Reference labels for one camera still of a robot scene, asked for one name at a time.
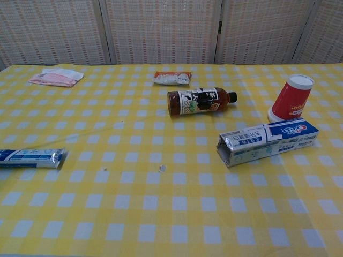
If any blue toothpaste tube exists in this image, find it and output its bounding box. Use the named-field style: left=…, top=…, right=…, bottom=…
left=0, top=148, right=66, bottom=170

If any beige woven folding screen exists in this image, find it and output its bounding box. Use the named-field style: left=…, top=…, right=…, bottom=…
left=0, top=0, right=343, bottom=71

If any blue white toothpaste box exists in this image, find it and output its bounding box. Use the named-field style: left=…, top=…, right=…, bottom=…
left=216, top=117, right=320, bottom=169

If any orange white snack packet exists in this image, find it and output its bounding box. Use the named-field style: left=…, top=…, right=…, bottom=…
left=152, top=71, right=193, bottom=87

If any red paper cup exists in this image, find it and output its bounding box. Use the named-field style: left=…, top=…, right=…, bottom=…
left=267, top=74, right=315, bottom=124

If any pink white wipes packet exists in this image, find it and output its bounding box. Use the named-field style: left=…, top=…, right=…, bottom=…
left=27, top=67, right=84, bottom=88

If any brown tea bottle black cap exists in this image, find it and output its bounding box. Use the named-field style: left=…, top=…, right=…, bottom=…
left=167, top=87, right=238, bottom=116

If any yellow white checked tablecloth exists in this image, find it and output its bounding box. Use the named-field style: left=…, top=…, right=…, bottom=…
left=0, top=63, right=343, bottom=257

